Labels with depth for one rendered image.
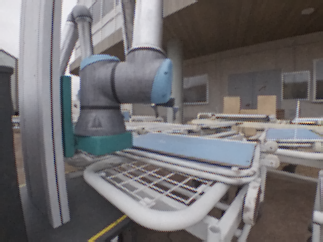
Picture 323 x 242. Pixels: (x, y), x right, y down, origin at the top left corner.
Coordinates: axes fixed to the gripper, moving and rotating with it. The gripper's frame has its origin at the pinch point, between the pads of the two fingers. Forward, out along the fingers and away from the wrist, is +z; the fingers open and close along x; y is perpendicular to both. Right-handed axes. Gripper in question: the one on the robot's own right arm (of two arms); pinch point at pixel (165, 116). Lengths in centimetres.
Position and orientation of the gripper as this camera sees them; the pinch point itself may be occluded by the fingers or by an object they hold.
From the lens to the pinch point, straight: 107.1
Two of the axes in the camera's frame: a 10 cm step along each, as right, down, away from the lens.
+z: 0.7, 8.8, 4.7
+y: -4.1, 4.5, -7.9
